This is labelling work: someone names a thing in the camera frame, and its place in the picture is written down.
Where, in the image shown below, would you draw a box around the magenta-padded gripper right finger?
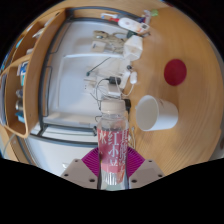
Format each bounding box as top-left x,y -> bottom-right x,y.
125,147 -> 165,190

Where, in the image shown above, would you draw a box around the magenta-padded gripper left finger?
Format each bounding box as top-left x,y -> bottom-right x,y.
60,147 -> 102,190

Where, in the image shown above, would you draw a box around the pink-labelled clear drink bottle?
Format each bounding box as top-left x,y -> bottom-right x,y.
96,98 -> 130,192

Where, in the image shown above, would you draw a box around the white cup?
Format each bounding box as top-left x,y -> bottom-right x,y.
134,94 -> 179,132

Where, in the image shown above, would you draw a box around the black power adapter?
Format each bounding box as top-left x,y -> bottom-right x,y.
123,98 -> 132,111

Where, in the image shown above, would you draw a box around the white power strip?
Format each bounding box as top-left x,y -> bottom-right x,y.
118,68 -> 133,90

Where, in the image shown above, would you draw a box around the wooden shelf unit with items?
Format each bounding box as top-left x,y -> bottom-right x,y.
0,8 -> 68,139

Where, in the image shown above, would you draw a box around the flat round red coaster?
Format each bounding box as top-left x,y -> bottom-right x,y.
163,58 -> 188,87

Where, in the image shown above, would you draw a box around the white desk lamp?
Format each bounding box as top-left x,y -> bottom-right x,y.
63,52 -> 125,60

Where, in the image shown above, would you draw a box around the white tissue bag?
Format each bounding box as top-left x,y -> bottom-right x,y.
123,34 -> 144,62

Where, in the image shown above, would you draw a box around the wooden tree figurine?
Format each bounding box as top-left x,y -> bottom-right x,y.
93,29 -> 126,47

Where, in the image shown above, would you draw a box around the white pump bottle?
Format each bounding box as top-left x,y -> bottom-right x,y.
118,17 -> 150,34

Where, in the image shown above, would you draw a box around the grey metal frame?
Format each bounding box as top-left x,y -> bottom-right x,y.
37,6 -> 148,148

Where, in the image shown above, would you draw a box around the white wall outlet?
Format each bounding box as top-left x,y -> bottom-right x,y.
83,78 -> 93,91

